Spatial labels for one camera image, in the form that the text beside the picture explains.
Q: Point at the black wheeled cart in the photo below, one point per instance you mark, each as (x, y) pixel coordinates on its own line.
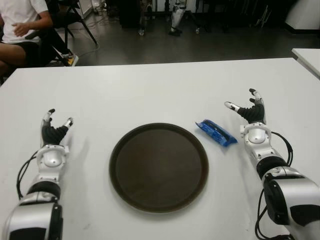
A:
(128, 15)

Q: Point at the black empty chair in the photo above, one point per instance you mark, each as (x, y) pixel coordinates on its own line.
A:
(67, 17)

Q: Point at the white humanoid robot legs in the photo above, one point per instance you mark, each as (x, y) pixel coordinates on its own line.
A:
(176, 17)

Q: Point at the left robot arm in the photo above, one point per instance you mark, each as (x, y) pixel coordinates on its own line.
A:
(50, 160)

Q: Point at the black tripod stand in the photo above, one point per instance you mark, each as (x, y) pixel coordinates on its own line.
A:
(193, 20)

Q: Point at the black chair under person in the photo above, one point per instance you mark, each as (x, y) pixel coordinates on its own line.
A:
(47, 47)

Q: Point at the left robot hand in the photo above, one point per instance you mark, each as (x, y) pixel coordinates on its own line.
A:
(51, 133)

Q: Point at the white curved panel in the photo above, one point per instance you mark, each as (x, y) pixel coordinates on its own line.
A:
(303, 15)

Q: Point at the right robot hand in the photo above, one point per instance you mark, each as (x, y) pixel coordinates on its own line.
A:
(255, 113)

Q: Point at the neighbouring white table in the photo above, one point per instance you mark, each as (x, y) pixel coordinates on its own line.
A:
(308, 58)

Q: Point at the seated person white shirt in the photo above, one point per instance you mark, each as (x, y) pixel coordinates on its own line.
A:
(17, 17)

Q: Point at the round dark brown tray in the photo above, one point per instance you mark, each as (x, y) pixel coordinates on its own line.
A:
(158, 167)

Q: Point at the grey folded chairs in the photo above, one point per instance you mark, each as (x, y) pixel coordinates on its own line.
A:
(262, 17)

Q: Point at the blue Oreo cookie pack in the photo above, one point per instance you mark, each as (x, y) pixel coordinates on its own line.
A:
(215, 132)

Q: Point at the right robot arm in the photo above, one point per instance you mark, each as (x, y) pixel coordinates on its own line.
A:
(257, 137)

